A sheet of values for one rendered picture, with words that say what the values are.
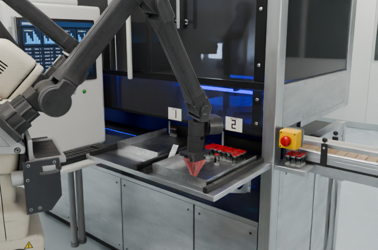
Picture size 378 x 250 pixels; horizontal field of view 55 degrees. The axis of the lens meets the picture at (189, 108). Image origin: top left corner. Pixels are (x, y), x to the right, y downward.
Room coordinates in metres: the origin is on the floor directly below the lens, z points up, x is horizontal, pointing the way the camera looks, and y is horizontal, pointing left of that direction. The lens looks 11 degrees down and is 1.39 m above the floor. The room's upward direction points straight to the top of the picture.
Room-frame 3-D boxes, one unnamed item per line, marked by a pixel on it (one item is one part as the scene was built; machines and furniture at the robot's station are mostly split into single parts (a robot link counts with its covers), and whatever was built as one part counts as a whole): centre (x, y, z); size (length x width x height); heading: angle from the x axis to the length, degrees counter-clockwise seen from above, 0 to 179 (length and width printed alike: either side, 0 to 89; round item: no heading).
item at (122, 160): (1.51, 0.04, 0.87); 0.70 x 0.48 x 0.02; 51
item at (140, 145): (1.67, 0.13, 0.90); 0.34 x 0.26 x 0.04; 141
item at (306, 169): (1.41, -0.44, 0.87); 0.14 x 0.13 x 0.02; 141
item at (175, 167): (1.37, -0.07, 0.90); 0.34 x 0.26 x 0.04; 140
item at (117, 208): (2.44, 0.14, 0.44); 2.06 x 1.00 x 0.88; 51
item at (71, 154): (1.71, 0.57, 0.82); 0.40 x 0.14 x 0.02; 138
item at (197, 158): (1.19, -0.01, 0.95); 0.07 x 0.07 x 0.09; 50
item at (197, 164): (1.21, -0.03, 0.95); 0.07 x 0.07 x 0.09; 50
